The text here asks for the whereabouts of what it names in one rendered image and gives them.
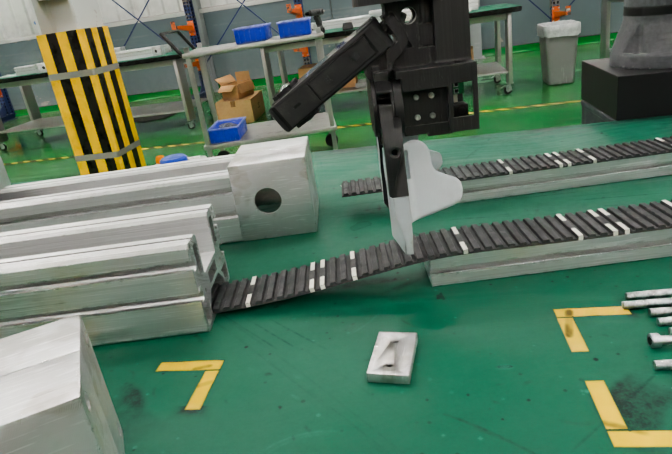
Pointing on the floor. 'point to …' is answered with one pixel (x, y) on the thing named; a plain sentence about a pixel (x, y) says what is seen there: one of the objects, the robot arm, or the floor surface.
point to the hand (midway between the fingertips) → (394, 224)
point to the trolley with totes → (296, 30)
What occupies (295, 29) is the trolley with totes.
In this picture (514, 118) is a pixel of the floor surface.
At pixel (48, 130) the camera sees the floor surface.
